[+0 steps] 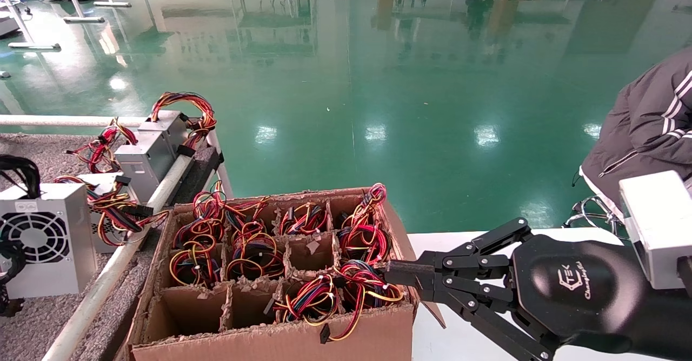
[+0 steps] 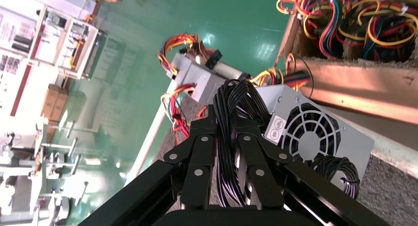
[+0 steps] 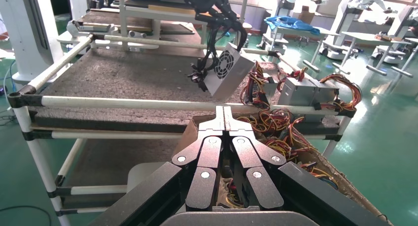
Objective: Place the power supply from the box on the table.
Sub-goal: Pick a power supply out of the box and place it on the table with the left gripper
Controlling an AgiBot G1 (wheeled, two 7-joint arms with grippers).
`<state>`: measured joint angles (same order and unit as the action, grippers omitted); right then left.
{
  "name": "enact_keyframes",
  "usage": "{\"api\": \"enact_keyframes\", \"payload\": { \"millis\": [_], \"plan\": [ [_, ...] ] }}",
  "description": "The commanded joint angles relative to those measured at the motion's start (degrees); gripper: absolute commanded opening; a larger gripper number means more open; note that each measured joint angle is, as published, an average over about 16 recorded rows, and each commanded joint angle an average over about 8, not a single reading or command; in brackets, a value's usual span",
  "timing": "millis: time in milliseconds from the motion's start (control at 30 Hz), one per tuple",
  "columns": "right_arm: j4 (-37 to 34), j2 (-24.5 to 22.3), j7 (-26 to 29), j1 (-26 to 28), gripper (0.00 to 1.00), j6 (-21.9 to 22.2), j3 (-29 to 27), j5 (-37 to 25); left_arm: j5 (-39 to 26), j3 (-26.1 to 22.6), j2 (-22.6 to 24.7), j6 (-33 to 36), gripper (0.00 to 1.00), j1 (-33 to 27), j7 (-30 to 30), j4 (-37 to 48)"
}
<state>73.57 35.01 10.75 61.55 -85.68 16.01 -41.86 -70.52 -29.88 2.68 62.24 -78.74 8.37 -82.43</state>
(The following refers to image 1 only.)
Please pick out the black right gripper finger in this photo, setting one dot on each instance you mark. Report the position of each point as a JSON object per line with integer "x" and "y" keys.
{"x": 486, "y": 318}
{"x": 465, "y": 263}

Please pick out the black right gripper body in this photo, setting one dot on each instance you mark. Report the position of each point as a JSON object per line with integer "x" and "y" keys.
{"x": 573, "y": 285}

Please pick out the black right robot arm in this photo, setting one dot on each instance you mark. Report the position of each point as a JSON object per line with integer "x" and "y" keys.
{"x": 673, "y": 323}

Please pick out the cardboard box with dividers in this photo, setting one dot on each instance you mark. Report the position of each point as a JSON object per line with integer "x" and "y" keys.
{"x": 367, "y": 339}

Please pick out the person in grey jacket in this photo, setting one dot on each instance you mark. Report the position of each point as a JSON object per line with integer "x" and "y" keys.
{"x": 643, "y": 134}

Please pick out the black foam pad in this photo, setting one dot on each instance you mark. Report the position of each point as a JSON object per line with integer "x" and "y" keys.
{"x": 203, "y": 166}

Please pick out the chrome stool frame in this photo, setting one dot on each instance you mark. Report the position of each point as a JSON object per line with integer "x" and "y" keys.
{"x": 584, "y": 204}

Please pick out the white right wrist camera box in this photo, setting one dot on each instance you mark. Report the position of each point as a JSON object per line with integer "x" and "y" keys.
{"x": 657, "y": 226}

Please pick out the short white rail tube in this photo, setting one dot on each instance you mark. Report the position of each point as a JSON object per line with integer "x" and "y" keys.
{"x": 222, "y": 172}

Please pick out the white table rail tube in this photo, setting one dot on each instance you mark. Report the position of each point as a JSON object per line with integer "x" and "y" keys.
{"x": 108, "y": 280}
{"x": 54, "y": 121}

